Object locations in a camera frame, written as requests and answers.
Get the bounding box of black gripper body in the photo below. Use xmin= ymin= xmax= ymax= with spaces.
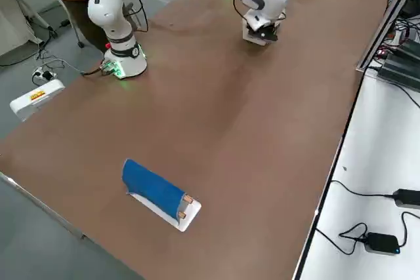
xmin=259 ymin=23 xmax=280 ymax=44

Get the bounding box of large black electronics box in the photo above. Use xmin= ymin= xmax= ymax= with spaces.
xmin=377 ymin=52 xmax=420 ymax=92

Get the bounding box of white box with yellow label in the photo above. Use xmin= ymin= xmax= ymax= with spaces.
xmin=9 ymin=79 xmax=66 ymax=122

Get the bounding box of blue cloth roll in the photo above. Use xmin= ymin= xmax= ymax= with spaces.
xmin=121 ymin=158 xmax=190 ymax=220

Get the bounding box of white rectangular tray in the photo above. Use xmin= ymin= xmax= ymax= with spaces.
xmin=126 ymin=191 xmax=202 ymax=232

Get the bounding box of black power adapter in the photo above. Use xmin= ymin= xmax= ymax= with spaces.
xmin=392 ymin=188 xmax=420 ymax=209

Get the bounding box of white power strip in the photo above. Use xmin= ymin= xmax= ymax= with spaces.
xmin=31 ymin=66 xmax=56 ymax=81

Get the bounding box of black adapter with blue light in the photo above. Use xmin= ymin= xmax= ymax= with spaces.
xmin=365 ymin=231 xmax=400 ymax=256

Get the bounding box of white cabinet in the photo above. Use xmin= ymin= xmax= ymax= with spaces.
xmin=0 ymin=0 xmax=45 ymax=58

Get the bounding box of aluminium frame post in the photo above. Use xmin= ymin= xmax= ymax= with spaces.
xmin=356 ymin=0 xmax=420 ymax=73

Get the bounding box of black adapter cable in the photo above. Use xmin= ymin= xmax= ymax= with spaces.
xmin=330 ymin=180 xmax=400 ymax=197
xmin=316 ymin=210 xmax=420 ymax=256

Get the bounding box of black base plug cable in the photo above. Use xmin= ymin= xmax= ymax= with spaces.
xmin=81 ymin=62 xmax=111 ymax=77

